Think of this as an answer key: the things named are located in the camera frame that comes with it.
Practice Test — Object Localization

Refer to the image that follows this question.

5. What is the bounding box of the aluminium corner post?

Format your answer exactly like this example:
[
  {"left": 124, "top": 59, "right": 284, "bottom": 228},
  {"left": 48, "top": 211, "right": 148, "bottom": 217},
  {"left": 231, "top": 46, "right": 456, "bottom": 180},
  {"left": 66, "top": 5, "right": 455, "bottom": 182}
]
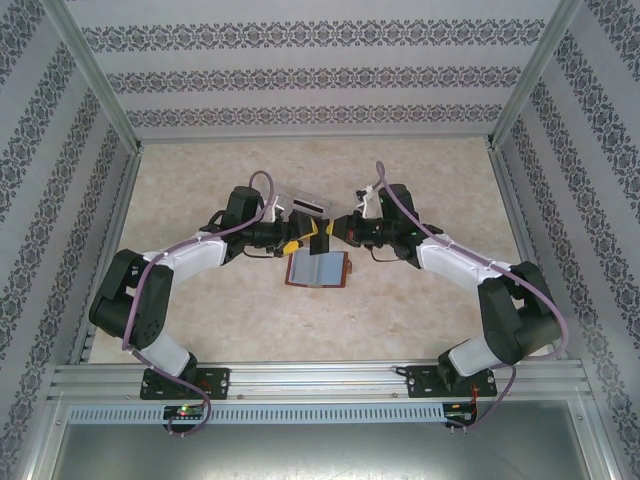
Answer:
[
  {"left": 487, "top": 0, "right": 584, "bottom": 151},
  {"left": 42, "top": 0, "right": 146, "bottom": 154}
]

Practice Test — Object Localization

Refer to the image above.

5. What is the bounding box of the aluminium side rail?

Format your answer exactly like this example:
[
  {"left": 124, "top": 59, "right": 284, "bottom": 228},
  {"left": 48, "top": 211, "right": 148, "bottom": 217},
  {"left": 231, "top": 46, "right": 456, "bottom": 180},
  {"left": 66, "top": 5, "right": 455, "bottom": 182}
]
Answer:
[
  {"left": 69, "top": 149, "right": 144, "bottom": 364},
  {"left": 487, "top": 144, "right": 569, "bottom": 359}
]

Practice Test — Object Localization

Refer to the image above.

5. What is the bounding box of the aluminium mounting rail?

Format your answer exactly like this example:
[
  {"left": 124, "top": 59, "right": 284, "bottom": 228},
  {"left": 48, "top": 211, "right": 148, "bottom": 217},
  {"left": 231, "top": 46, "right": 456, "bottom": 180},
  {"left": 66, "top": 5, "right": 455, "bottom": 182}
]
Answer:
[{"left": 47, "top": 359, "right": 586, "bottom": 404}]

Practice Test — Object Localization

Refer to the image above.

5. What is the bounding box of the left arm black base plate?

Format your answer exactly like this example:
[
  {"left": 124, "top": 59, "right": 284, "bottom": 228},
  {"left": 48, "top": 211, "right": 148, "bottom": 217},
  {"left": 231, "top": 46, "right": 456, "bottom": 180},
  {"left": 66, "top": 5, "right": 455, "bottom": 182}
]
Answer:
[{"left": 139, "top": 367, "right": 231, "bottom": 401}]

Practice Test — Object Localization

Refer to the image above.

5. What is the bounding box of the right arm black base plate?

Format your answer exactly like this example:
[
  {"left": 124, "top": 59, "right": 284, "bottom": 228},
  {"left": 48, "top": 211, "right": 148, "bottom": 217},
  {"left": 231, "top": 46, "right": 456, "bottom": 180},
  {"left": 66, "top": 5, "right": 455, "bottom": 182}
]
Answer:
[{"left": 405, "top": 363, "right": 499, "bottom": 400}]

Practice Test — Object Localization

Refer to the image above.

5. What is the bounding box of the grey sheet metal panel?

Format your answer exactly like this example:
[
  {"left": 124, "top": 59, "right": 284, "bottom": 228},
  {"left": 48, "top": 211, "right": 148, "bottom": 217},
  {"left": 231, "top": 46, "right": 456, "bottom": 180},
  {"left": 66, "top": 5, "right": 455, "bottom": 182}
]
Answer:
[{"left": 49, "top": 422, "right": 611, "bottom": 480}]

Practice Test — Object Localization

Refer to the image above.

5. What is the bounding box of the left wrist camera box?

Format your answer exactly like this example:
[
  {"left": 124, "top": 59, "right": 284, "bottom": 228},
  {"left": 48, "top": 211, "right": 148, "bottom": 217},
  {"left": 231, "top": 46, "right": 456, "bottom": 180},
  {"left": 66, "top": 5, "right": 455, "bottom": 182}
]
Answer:
[{"left": 264, "top": 195, "right": 287, "bottom": 222}]

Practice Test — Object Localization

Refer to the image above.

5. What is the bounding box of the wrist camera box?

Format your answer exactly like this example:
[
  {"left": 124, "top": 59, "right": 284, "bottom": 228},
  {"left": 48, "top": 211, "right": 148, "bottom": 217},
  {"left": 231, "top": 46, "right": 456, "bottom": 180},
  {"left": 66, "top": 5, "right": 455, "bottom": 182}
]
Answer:
[
  {"left": 264, "top": 195, "right": 287, "bottom": 222},
  {"left": 354, "top": 183, "right": 382, "bottom": 219}
]

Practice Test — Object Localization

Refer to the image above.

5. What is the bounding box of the clear acrylic card organizer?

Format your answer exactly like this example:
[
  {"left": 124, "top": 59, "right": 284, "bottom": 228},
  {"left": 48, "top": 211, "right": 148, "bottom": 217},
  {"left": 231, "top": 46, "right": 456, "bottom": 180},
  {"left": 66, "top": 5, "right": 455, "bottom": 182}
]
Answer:
[{"left": 272, "top": 187, "right": 335, "bottom": 224}]

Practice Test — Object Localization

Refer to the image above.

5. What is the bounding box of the brown leather card holder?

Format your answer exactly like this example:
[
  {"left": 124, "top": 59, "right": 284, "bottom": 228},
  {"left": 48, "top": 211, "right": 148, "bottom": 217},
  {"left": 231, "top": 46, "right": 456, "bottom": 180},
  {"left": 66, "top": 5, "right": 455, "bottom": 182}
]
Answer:
[{"left": 283, "top": 249, "right": 355, "bottom": 290}]

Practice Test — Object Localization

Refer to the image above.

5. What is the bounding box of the slotted grey cable duct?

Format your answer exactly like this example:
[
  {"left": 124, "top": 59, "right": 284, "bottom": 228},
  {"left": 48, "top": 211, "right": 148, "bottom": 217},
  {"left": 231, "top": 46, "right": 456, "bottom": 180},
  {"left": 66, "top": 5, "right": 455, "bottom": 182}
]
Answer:
[{"left": 67, "top": 404, "right": 446, "bottom": 424}]

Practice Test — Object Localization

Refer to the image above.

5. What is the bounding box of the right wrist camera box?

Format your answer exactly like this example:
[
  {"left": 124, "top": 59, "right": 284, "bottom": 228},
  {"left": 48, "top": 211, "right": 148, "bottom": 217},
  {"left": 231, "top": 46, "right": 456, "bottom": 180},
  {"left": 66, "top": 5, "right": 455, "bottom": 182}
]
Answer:
[{"left": 354, "top": 183, "right": 382, "bottom": 219}]

